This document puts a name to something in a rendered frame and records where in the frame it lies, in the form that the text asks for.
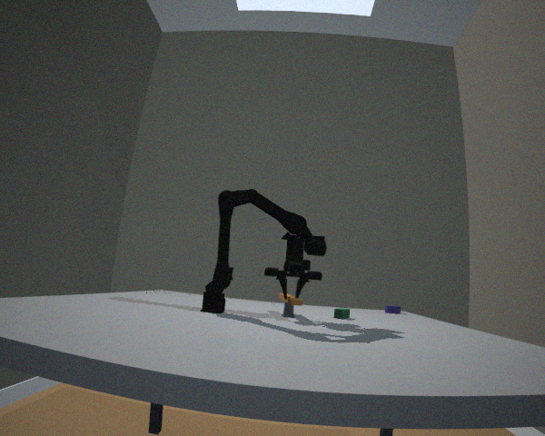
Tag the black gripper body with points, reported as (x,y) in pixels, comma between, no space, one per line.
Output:
(312,275)

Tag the orange bar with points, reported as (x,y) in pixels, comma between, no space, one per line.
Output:
(291,300)

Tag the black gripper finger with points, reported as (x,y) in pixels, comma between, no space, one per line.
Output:
(300,285)
(283,282)

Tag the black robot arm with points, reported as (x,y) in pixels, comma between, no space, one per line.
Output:
(213,298)

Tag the green rectangular block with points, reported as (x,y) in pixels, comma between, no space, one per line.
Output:
(342,313)

